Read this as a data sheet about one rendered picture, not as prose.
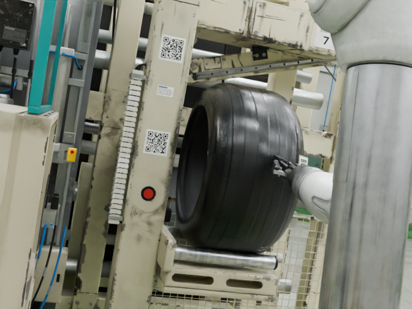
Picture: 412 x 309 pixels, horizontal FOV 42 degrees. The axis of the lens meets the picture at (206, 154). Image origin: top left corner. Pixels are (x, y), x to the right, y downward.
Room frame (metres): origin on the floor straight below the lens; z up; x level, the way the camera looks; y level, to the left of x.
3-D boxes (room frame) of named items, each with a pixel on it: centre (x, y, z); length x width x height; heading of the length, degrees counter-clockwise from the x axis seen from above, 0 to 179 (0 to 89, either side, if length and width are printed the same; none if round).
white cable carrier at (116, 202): (1.68, 0.25, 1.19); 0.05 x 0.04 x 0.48; 15
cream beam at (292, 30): (2.13, -0.12, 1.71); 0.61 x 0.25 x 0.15; 105
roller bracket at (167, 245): (1.77, 0.10, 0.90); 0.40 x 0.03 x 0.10; 15
